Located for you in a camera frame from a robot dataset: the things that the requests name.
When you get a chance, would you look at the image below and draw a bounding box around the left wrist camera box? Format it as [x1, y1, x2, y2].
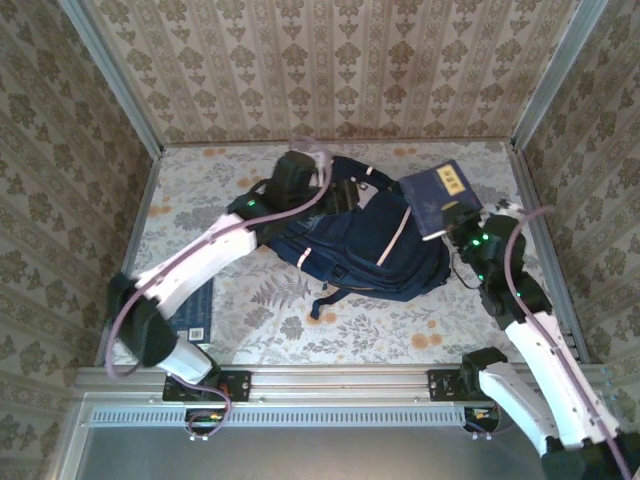
[302, 144, 335, 175]

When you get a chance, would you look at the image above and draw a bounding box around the grey metal panel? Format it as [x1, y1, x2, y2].
[59, 394, 632, 480]

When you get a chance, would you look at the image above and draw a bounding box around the aluminium table side rail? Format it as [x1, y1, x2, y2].
[504, 142, 592, 364]
[94, 149, 164, 365]

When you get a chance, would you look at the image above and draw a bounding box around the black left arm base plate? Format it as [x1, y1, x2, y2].
[162, 369, 252, 403]

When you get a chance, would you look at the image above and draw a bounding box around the blue book with barcode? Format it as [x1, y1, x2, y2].
[167, 277, 216, 346]

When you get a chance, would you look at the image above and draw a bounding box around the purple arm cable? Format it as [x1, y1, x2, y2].
[103, 136, 334, 442]
[464, 206, 632, 480]

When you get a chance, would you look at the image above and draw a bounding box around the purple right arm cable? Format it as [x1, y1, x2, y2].
[464, 206, 632, 480]

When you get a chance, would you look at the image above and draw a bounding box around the aluminium mounting rail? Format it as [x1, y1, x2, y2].
[74, 363, 612, 402]

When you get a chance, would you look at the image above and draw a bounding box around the aluminium frame post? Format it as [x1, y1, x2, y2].
[58, 0, 165, 156]
[512, 0, 609, 151]

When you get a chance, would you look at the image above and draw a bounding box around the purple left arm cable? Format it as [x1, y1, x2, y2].
[103, 136, 334, 442]

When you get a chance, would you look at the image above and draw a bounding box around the slotted grey cable duct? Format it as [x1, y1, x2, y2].
[89, 405, 469, 427]

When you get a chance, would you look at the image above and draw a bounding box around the navy book with yellow label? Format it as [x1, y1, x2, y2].
[398, 159, 485, 242]

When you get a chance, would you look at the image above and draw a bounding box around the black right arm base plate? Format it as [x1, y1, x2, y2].
[427, 368, 521, 403]

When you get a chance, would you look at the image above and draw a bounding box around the navy blue backpack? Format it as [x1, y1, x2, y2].
[269, 155, 451, 321]

